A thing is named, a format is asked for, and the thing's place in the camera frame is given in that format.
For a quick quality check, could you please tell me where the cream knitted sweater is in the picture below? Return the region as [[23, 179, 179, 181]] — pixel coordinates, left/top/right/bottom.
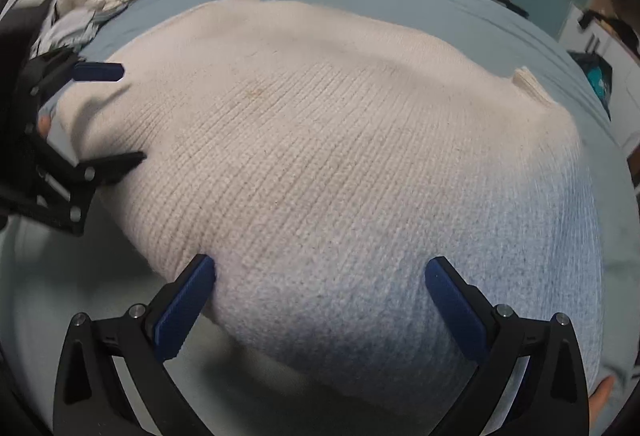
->
[[56, 0, 602, 421]]

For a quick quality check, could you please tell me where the grey crumpled garment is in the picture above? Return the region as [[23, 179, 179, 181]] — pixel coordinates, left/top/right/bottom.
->
[[29, 4, 127, 58]]

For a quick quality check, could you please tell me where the light blue bed sheet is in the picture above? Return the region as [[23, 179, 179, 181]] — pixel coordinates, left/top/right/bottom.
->
[[1, 0, 639, 435]]

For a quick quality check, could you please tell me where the black and teal bag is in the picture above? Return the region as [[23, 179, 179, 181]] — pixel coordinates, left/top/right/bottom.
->
[[568, 51, 613, 117]]

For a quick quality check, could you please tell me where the white cabinet with drawers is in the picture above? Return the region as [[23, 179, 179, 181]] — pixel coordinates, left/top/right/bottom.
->
[[559, 0, 639, 156]]

